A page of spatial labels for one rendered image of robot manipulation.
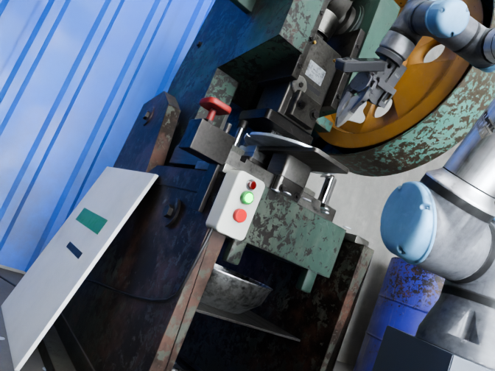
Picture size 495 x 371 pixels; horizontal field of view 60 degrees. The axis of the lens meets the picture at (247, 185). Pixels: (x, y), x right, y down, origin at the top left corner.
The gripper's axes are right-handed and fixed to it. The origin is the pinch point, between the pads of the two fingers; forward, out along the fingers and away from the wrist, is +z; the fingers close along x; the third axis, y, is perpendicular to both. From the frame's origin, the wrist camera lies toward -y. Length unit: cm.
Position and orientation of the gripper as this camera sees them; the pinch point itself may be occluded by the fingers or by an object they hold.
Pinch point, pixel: (336, 121)
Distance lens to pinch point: 110.6
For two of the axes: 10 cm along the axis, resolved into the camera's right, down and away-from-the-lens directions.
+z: -5.3, 8.2, 2.3
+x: -2.7, -4.2, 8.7
